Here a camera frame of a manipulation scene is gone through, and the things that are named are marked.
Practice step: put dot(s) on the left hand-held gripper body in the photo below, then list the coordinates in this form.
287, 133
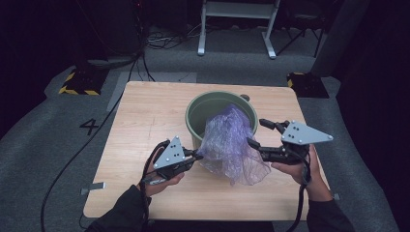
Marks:
172, 158

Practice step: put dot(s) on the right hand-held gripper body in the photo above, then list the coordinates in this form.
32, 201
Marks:
299, 135

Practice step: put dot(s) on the purple plastic bag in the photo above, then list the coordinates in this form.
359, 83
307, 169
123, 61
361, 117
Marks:
230, 148

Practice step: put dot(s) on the green plastic bin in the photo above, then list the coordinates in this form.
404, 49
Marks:
201, 109

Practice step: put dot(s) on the person's left hand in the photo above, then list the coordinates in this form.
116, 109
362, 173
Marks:
161, 187

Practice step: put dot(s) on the person's right hand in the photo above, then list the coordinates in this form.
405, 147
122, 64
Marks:
306, 177

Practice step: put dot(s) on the dark round table grommet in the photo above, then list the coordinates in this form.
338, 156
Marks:
245, 96

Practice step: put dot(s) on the black yellow striped base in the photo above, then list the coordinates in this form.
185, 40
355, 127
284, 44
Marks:
82, 82
307, 85

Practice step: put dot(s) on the black tripod legs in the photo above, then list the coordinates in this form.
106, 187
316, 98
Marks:
299, 38

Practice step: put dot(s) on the grey upright pillar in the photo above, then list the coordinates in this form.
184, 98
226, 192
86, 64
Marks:
341, 35

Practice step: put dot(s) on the small silver metal bracket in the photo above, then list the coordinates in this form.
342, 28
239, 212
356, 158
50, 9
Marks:
336, 196

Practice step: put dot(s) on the white metal stand frame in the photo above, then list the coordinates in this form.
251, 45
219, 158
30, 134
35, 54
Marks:
238, 9

